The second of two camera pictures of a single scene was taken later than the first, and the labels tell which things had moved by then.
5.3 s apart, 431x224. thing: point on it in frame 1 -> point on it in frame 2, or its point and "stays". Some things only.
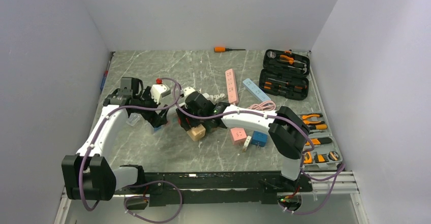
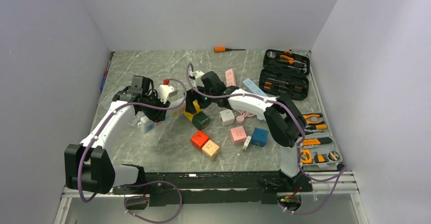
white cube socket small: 246,143 stays
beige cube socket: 196,132 -> 210,150
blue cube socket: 259,139 stays
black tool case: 285,73 stays
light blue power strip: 250,87 stays
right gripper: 184,123 -> 192,95
